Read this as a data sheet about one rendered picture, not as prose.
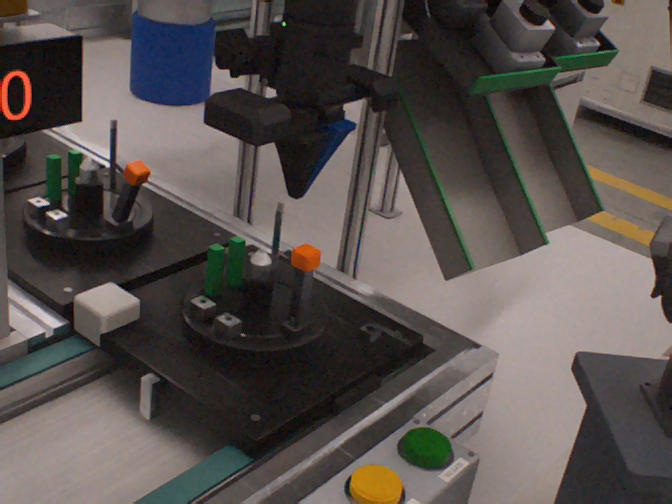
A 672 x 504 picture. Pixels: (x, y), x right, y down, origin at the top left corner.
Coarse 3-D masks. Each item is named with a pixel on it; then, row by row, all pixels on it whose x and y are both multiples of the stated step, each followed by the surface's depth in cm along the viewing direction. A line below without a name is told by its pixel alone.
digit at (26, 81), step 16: (0, 64) 64; (16, 64) 65; (32, 64) 66; (0, 80) 64; (16, 80) 65; (32, 80) 66; (0, 96) 65; (16, 96) 66; (32, 96) 67; (0, 112) 65; (16, 112) 66; (32, 112) 68; (0, 128) 66; (16, 128) 67
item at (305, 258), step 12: (288, 252) 80; (300, 252) 77; (312, 252) 78; (288, 264) 79; (300, 264) 78; (312, 264) 78; (300, 276) 79; (312, 276) 79; (300, 288) 79; (300, 300) 80; (300, 312) 80; (300, 324) 81
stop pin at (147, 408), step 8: (144, 376) 77; (152, 376) 77; (144, 384) 77; (152, 384) 76; (160, 384) 77; (144, 392) 77; (152, 392) 77; (144, 400) 77; (152, 400) 77; (144, 408) 78; (152, 408) 77; (144, 416) 78; (152, 416) 78
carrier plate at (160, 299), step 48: (144, 288) 89; (144, 336) 81; (336, 336) 86; (384, 336) 87; (192, 384) 76; (240, 384) 77; (288, 384) 78; (336, 384) 79; (240, 432) 72; (288, 432) 74
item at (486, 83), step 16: (416, 0) 89; (496, 0) 97; (416, 16) 89; (432, 16) 93; (416, 32) 90; (432, 32) 88; (448, 32) 92; (464, 32) 94; (432, 48) 89; (448, 48) 87; (464, 48) 91; (544, 48) 94; (448, 64) 88; (464, 64) 86; (480, 64) 91; (544, 64) 94; (464, 80) 86; (480, 80) 85; (496, 80) 87; (512, 80) 89; (528, 80) 91; (544, 80) 93
